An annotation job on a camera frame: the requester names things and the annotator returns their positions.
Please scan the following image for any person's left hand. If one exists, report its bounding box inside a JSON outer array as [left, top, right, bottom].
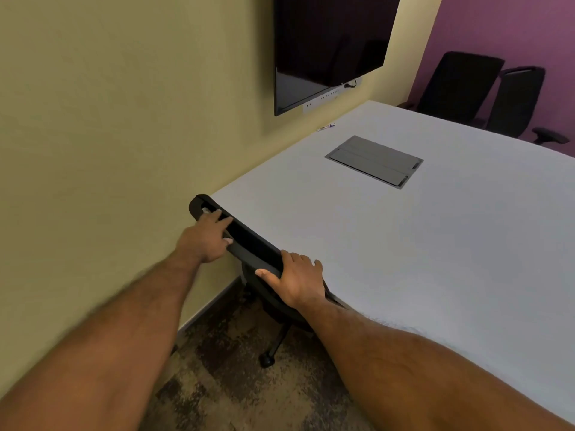
[[174, 209, 234, 265]]

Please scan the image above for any person's right hand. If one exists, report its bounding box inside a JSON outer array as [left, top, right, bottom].
[[255, 250, 328, 311]]

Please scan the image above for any black office chair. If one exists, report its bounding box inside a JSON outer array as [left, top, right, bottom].
[[188, 194, 347, 369], [397, 50, 506, 126], [471, 65, 570, 147]]

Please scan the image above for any person's left forearm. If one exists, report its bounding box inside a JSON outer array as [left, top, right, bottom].
[[0, 251, 203, 431]]

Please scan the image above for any person's right forearm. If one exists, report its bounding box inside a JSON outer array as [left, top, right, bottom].
[[296, 296, 575, 431]]

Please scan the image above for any grey meeting table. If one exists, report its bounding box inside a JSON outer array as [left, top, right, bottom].
[[208, 100, 575, 425]]

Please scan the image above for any grey table cable box lid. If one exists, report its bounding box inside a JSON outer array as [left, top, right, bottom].
[[324, 135, 425, 190]]

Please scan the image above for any white wall socket panel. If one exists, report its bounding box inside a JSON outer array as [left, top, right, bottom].
[[301, 77, 363, 114]]

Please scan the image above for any black wall television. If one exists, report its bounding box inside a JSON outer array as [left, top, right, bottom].
[[274, 0, 402, 117]]

